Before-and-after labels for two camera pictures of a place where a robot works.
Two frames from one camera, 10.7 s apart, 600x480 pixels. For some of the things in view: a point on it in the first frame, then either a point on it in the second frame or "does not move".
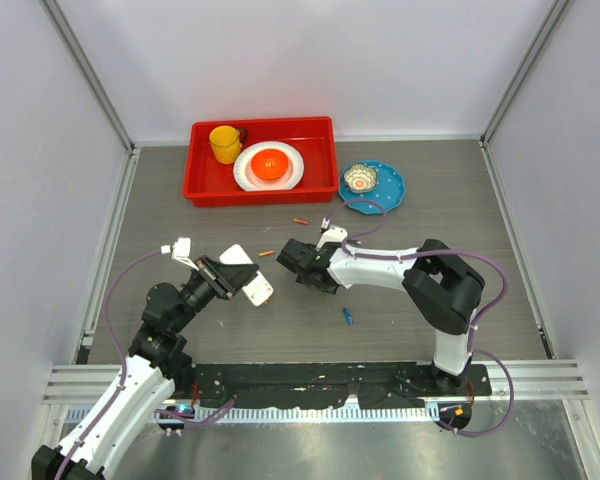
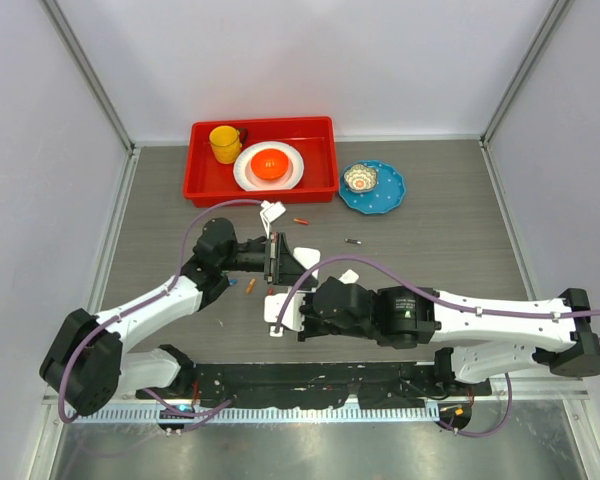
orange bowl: x=269 y=164 does not move
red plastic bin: x=261 y=162 does not move
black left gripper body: x=201 y=288 → x=258 y=257
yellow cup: x=226 y=144 does not move
